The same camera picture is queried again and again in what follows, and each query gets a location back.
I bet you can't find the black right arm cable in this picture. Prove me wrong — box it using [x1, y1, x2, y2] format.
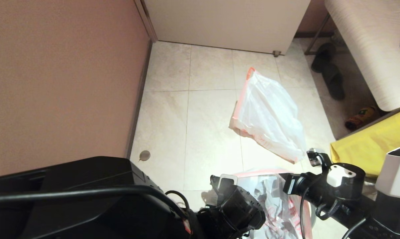
[299, 153, 368, 239]

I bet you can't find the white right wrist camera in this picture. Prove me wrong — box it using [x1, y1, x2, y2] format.
[307, 148, 356, 188]

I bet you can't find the light woodgrain table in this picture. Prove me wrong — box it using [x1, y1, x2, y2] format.
[304, 0, 400, 113]

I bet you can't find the white red-printed trash bag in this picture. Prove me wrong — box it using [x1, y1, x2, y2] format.
[229, 67, 307, 164]
[233, 168, 313, 239]

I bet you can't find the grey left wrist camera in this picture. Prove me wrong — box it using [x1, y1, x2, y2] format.
[218, 174, 238, 197]

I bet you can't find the white door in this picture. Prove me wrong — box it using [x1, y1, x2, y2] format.
[144, 0, 312, 55]

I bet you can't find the black slipper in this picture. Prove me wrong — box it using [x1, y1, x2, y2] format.
[321, 65, 346, 102]
[311, 43, 336, 74]

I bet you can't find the yellow nonwoven bag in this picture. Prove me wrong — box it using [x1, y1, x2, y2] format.
[330, 110, 400, 178]

